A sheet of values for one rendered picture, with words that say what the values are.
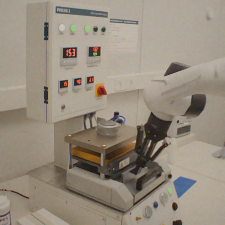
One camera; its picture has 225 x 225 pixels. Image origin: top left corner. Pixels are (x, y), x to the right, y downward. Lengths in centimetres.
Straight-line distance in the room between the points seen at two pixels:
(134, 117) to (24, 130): 86
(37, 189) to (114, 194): 37
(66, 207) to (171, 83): 62
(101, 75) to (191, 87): 60
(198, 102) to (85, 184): 46
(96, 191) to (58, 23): 57
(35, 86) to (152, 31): 127
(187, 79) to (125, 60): 130
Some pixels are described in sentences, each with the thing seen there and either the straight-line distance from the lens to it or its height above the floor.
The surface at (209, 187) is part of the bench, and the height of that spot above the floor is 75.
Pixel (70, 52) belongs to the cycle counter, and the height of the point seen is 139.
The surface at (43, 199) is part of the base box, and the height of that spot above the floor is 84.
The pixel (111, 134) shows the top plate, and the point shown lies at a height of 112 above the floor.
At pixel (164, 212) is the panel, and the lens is 120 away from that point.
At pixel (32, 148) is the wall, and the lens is 167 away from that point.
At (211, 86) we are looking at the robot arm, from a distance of 72.
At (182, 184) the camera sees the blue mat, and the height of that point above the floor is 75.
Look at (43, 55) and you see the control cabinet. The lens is 109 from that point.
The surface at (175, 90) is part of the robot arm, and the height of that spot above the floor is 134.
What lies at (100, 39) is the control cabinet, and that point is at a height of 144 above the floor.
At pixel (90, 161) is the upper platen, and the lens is 111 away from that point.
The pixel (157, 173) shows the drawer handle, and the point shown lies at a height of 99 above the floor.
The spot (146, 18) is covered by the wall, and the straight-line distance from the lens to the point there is 217.
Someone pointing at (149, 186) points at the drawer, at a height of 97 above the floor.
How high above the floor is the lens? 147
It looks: 14 degrees down
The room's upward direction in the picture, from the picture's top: 2 degrees clockwise
